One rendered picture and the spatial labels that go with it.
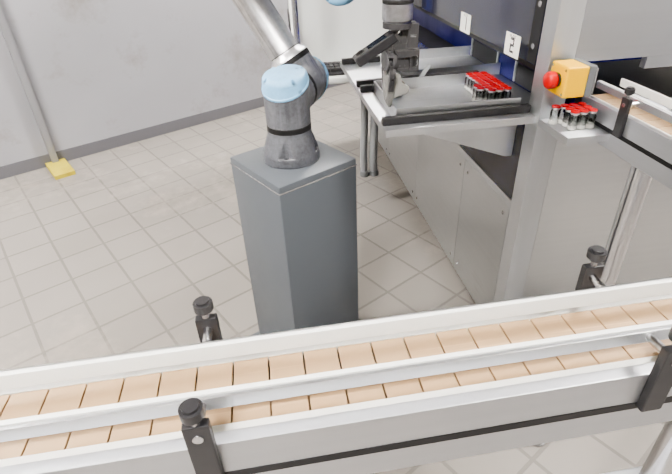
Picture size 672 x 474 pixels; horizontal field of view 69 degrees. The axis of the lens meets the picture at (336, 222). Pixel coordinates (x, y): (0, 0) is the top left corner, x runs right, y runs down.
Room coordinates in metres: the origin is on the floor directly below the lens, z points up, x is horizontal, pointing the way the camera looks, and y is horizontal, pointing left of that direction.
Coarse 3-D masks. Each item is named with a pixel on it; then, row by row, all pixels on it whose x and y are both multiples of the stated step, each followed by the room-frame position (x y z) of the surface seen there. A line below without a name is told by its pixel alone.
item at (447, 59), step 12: (432, 48) 1.84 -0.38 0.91; (444, 48) 1.84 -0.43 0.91; (456, 48) 1.85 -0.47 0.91; (468, 48) 1.85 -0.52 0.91; (420, 60) 1.80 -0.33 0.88; (432, 60) 1.80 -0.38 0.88; (444, 60) 1.79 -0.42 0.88; (456, 60) 1.78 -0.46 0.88; (468, 60) 1.77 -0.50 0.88; (408, 72) 1.56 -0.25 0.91; (420, 72) 1.56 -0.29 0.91; (432, 72) 1.57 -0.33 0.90; (444, 72) 1.57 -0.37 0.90; (492, 72) 1.60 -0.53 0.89
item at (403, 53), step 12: (384, 24) 1.25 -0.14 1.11; (396, 24) 1.23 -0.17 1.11; (408, 24) 1.24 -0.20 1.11; (396, 36) 1.25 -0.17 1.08; (408, 36) 1.25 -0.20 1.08; (396, 48) 1.25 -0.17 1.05; (408, 48) 1.25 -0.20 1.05; (384, 60) 1.26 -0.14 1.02; (396, 60) 1.23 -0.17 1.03; (408, 60) 1.24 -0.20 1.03
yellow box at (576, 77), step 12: (564, 60) 1.16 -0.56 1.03; (576, 60) 1.16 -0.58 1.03; (564, 72) 1.11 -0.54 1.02; (576, 72) 1.10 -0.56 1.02; (588, 72) 1.10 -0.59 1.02; (564, 84) 1.10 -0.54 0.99; (576, 84) 1.10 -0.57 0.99; (588, 84) 1.10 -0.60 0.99; (564, 96) 1.10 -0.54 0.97; (576, 96) 1.10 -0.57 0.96; (588, 96) 1.11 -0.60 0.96
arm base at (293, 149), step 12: (276, 132) 1.16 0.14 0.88; (288, 132) 1.16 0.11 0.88; (300, 132) 1.16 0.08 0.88; (312, 132) 1.21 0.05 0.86; (276, 144) 1.16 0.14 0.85; (288, 144) 1.15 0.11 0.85; (300, 144) 1.16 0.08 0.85; (312, 144) 1.18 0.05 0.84; (264, 156) 1.19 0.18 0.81; (276, 156) 1.15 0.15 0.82; (288, 156) 1.15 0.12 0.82; (300, 156) 1.15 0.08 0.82; (312, 156) 1.17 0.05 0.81; (288, 168) 1.14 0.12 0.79
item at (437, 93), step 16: (416, 80) 1.48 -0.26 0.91; (432, 80) 1.48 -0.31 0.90; (448, 80) 1.49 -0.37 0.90; (464, 80) 1.50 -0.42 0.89; (416, 96) 1.40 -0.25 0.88; (432, 96) 1.39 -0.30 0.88; (448, 96) 1.39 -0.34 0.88; (464, 96) 1.38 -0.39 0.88; (400, 112) 1.21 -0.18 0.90; (416, 112) 1.21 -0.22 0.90
